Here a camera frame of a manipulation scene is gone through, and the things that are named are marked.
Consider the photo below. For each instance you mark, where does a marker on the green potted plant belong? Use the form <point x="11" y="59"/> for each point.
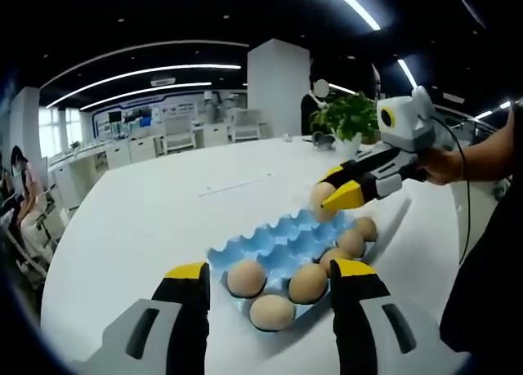
<point x="347" y="117"/>

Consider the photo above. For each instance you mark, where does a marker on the blue egg tray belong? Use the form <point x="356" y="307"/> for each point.
<point x="282" y="244"/>

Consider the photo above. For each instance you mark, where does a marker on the white workbench row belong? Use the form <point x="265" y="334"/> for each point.
<point x="118" y="152"/>

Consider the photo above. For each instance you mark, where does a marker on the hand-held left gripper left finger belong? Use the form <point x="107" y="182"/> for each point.
<point x="184" y="313"/>

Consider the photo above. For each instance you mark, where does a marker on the person's dark clothing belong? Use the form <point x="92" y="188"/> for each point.
<point x="490" y="289"/>

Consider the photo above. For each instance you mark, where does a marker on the person's right hand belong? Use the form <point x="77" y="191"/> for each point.
<point x="443" y="166"/>

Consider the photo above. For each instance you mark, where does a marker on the blue framed wall display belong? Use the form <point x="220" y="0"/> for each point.
<point x="147" y="113"/>

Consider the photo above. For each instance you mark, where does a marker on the ceiling air vent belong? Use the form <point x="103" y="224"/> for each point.
<point x="162" y="81"/>

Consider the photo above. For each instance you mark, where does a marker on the white table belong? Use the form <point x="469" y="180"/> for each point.
<point x="143" y="211"/>

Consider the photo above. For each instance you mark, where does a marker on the white office chair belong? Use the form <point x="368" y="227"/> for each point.
<point x="245" y="126"/>
<point x="177" y="134"/>

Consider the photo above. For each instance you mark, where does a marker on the white flat tray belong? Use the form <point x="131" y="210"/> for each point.
<point x="392" y="224"/>

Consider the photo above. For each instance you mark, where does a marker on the small white object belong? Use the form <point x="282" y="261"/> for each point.
<point x="287" y="137"/>

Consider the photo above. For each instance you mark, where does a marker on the ceiling light strip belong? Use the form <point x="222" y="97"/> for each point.
<point x="163" y="69"/>
<point x="355" y="5"/>
<point x="163" y="88"/>
<point x="342" y="89"/>
<point x="408" y="72"/>

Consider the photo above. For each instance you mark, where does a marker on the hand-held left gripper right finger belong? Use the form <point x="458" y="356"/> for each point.
<point x="353" y="309"/>

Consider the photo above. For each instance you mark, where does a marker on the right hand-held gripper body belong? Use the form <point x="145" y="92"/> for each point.
<point x="402" y="121"/>

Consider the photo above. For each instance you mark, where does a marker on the dark grey object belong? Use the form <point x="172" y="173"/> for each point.
<point x="323" y="140"/>

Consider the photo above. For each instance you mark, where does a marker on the single brown egg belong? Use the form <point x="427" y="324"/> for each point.
<point x="307" y="283"/>
<point x="351" y="242"/>
<point x="245" y="278"/>
<point x="331" y="255"/>
<point x="367" y="228"/>
<point x="271" y="311"/>
<point x="318" y="195"/>

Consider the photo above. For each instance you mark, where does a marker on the brown plant pot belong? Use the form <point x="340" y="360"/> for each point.
<point x="369" y="138"/>

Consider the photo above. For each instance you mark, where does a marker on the white plant pot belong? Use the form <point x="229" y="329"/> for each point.
<point x="350" y="144"/>

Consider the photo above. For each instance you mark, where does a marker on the black wall screen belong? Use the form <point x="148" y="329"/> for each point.
<point x="115" y="117"/>

